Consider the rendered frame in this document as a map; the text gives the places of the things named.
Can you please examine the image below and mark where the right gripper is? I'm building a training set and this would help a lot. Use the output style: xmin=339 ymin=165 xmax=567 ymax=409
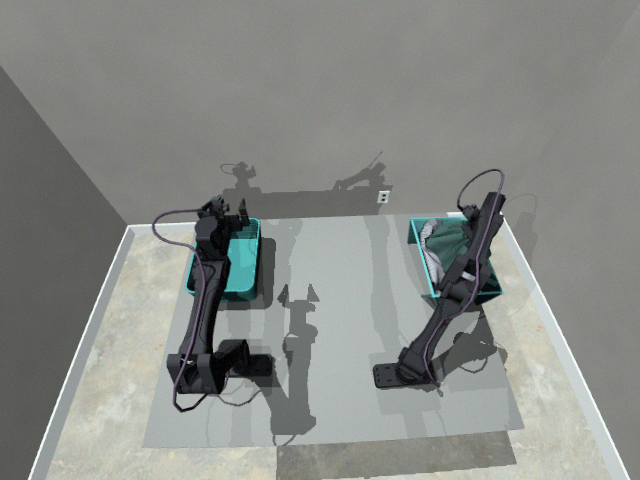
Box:
xmin=461 ymin=206 xmax=474 ymax=241

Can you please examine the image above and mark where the dark green towel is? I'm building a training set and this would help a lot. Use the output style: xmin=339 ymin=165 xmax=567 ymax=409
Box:
xmin=425 ymin=220 xmax=471 ymax=272

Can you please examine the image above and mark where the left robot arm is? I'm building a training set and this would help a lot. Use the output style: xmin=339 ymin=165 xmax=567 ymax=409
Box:
xmin=166 ymin=217 xmax=272 ymax=394

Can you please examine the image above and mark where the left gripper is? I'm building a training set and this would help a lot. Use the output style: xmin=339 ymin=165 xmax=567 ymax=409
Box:
xmin=197 ymin=199 xmax=250 ymax=241

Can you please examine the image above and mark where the teal perforated basket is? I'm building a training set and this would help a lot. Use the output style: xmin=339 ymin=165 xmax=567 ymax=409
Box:
xmin=185 ymin=218 xmax=262 ymax=302

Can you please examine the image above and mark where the grey towel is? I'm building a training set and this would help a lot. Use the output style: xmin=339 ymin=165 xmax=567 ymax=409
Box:
xmin=420 ymin=220 xmax=476 ymax=294

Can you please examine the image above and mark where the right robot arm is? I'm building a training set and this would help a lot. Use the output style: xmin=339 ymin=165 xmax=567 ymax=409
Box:
xmin=374 ymin=191 xmax=506 ymax=387

